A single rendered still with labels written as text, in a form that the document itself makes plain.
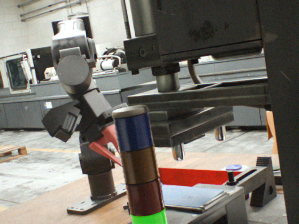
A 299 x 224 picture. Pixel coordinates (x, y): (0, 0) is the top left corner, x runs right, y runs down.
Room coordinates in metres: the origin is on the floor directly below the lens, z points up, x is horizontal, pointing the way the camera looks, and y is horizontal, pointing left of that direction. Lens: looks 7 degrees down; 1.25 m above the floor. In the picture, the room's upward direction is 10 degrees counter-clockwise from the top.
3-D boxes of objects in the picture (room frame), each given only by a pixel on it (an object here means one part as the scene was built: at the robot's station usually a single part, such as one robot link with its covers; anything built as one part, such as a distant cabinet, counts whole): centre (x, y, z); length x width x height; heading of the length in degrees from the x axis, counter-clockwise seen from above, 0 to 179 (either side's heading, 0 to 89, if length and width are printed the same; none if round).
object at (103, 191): (1.16, 0.15, 0.94); 0.20 x 0.07 x 0.08; 138
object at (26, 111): (9.91, 1.99, 0.49); 5.51 x 1.02 x 0.97; 44
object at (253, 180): (0.90, -0.16, 0.95); 0.15 x 0.03 x 0.10; 138
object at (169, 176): (1.03, -0.05, 0.93); 0.25 x 0.12 x 0.06; 48
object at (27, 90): (9.79, 2.59, 1.21); 0.86 x 0.10 x 0.79; 44
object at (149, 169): (0.48, 0.02, 1.14); 0.04 x 0.04 x 0.03
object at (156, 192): (0.48, 0.02, 1.10); 0.04 x 0.04 x 0.03
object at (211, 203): (0.75, -0.08, 0.98); 0.07 x 0.01 x 0.03; 138
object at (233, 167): (1.12, -0.18, 0.93); 0.04 x 0.04 x 0.02
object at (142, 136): (0.48, 0.02, 1.17); 0.04 x 0.04 x 0.03
